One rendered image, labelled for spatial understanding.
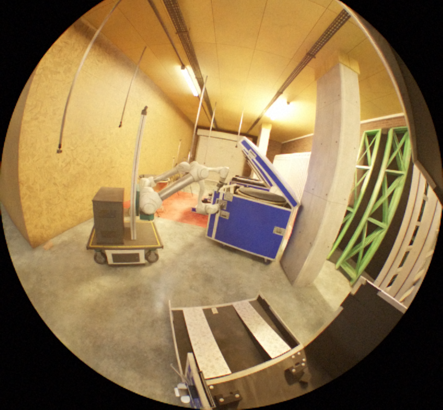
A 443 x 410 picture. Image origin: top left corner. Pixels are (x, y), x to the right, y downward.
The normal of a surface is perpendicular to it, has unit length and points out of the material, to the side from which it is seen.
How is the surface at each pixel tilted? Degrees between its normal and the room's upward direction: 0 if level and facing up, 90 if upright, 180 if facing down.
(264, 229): 90
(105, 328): 0
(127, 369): 0
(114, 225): 90
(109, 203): 90
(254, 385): 0
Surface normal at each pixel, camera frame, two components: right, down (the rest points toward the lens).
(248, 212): -0.40, 0.10
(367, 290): -0.93, -0.11
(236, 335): 0.18, -0.97
